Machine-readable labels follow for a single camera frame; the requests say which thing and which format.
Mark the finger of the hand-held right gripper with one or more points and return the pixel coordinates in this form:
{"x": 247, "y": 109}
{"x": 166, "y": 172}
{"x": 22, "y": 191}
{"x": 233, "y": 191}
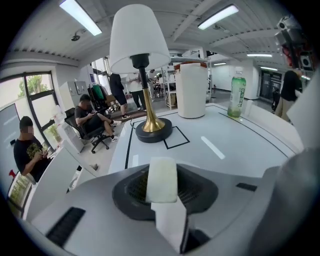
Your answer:
{"x": 306, "y": 117}

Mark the small clear glass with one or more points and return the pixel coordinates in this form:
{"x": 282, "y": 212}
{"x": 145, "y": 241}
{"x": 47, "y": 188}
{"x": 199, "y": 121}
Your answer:
{"x": 248, "y": 108}

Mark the grey camera rig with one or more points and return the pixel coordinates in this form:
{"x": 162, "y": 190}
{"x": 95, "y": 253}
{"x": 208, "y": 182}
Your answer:
{"x": 290, "y": 35}

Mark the white container brown lid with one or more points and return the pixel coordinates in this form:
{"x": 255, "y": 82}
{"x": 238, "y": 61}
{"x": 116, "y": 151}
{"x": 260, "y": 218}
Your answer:
{"x": 191, "y": 95}

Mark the white desk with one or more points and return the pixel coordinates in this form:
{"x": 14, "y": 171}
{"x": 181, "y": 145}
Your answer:
{"x": 57, "y": 180}

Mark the black swivel chair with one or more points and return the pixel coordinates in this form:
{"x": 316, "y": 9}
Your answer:
{"x": 85, "y": 135}

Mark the white cabinet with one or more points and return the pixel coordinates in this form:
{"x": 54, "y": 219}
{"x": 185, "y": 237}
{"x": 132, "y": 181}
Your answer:
{"x": 71, "y": 92}

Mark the white shade table lamp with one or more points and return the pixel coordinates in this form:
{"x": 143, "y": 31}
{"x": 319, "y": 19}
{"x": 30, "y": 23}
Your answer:
{"x": 137, "y": 37}

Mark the green drink bottle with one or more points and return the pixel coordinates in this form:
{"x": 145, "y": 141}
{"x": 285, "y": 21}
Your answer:
{"x": 236, "y": 100}

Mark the black ceiling fixture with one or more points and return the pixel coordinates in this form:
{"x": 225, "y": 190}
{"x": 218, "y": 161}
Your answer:
{"x": 75, "y": 37}

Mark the black framed window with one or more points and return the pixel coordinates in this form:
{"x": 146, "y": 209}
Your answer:
{"x": 37, "y": 100}

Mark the green bag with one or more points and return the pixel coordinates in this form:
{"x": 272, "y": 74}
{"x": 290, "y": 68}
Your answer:
{"x": 98, "y": 91}

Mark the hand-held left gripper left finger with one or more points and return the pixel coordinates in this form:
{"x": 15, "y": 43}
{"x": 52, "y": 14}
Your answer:
{"x": 100, "y": 200}

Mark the long ceiling light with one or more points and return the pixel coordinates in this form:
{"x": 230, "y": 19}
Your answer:
{"x": 259, "y": 55}
{"x": 81, "y": 17}
{"x": 218, "y": 16}

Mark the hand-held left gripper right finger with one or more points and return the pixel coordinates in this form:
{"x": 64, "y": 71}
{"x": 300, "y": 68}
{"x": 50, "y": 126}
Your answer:
{"x": 225, "y": 205}

